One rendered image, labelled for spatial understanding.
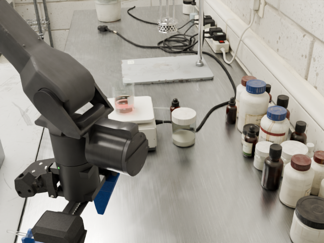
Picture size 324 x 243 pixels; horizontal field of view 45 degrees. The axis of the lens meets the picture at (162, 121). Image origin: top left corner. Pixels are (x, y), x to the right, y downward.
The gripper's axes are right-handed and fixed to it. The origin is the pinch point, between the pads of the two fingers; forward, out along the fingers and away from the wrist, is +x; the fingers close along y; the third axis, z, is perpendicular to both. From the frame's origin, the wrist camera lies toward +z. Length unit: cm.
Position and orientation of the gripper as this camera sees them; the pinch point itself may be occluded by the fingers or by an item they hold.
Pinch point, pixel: (86, 218)
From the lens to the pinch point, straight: 63.2
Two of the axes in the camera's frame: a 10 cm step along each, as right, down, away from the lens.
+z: -9.6, -1.1, 2.4
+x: 0.3, 8.6, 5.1
